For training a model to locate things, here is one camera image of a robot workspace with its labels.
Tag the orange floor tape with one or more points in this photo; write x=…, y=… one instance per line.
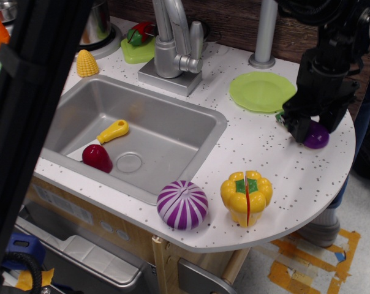
x=301, y=267

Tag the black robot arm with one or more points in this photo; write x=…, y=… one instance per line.
x=343, y=28

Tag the grey vertical pole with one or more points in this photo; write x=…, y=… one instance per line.
x=262, y=58

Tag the light green plastic plate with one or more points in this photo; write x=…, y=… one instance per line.
x=262, y=92

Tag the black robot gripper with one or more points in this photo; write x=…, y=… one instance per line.
x=321, y=91

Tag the silver oven door handle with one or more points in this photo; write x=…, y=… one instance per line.
x=82, y=265

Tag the silver toy sink basin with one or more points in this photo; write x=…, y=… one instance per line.
x=168, y=139

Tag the black camera tripod leg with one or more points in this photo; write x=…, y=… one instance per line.
x=35, y=65

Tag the silver toy faucet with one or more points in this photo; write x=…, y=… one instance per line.
x=177, y=63

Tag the purple toy eggplant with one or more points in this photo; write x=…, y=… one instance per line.
x=317, y=136

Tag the yellow toy corn cob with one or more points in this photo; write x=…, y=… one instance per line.
x=86, y=64

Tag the red green toy pepper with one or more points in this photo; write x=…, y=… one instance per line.
x=140, y=33

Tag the small steel pot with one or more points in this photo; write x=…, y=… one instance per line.
x=8, y=11

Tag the dark red toy pear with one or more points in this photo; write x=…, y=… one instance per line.
x=96, y=156

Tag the rear right stove burner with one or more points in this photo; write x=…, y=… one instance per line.
x=105, y=47

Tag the large steel pot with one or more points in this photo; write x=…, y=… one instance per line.
x=98, y=25

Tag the purple striped toy onion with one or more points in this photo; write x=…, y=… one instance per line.
x=182, y=205

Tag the grey shoe with white sock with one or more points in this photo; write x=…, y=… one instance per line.
x=323, y=230

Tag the yellow toy bell pepper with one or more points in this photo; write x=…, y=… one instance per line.
x=246, y=194

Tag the blue clamp with black cable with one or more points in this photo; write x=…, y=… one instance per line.
x=23, y=253

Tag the yellow handled toy knife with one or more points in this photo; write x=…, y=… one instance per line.
x=117, y=129

